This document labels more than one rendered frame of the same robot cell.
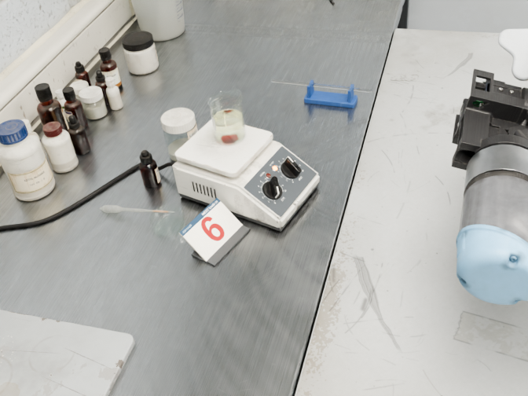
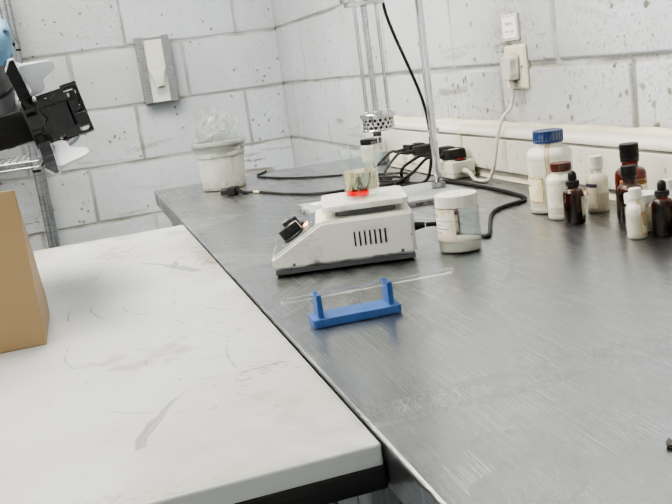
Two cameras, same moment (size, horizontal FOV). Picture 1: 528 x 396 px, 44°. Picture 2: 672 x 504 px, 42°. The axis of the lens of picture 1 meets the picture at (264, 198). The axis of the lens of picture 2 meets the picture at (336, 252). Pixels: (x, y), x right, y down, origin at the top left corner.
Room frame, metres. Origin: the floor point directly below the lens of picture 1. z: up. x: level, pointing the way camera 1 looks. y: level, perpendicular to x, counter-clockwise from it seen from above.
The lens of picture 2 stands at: (1.82, -0.69, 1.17)
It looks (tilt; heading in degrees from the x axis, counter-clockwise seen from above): 12 degrees down; 145
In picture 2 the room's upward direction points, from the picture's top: 8 degrees counter-clockwise
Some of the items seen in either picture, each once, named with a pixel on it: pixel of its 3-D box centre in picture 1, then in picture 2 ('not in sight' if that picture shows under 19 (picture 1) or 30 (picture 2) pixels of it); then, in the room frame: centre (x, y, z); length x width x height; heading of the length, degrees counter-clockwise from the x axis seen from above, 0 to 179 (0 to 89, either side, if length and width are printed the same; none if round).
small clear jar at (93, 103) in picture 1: (93, 103); (642, 211); (1.12, 0.31, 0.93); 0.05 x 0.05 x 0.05
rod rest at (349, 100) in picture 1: (330, 93); (353, 302); (1.07, -0.15, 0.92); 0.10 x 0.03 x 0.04; 66
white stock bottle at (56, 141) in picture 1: (58, 146); (562, 190); (0.95, 0.35, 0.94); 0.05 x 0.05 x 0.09
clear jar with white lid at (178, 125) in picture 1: (181, 135); (458, 221); (0.95, 0.13, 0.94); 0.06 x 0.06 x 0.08
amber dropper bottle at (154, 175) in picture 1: (148, 166); not in sight; (0.87, 0.19, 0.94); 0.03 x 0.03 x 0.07
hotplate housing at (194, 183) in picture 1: (240, 171); (348, 231); (0.83, 0.03, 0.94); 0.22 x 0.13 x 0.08; 55
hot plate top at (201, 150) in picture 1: (224, 145); (363, 198); (0.84, 0.05, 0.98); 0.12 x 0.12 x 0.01; 55
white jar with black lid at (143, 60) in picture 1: (140, 53); not in sight; (1.29, 0.23, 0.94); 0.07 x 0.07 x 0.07
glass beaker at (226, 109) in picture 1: (229, 117); (359, 172); (0.86, 0.04, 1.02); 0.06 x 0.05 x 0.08; 137
